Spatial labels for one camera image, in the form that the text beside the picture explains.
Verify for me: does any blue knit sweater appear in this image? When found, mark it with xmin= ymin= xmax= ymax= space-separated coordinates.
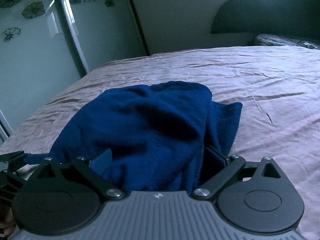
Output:
xmin=24 ymin=80 xmax=243 ymax=196

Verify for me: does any pink bed sheet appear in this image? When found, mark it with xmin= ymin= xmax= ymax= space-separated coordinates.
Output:
xmin=1 ymin=46 xmax=319 ymax=239

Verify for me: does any glass floral wardrobe door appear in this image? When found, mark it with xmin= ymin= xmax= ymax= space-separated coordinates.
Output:
xmin=1 ymin=0 xmax=146 ymax=141

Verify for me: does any patterned pillow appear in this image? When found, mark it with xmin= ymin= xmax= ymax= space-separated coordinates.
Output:
xmin=252 ymin=34 xmax=319 ymax=50

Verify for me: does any dark curved headboard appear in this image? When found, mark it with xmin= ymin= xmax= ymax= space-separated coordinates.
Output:
xmin=211 ymin=0 xmax=319 ymax=39

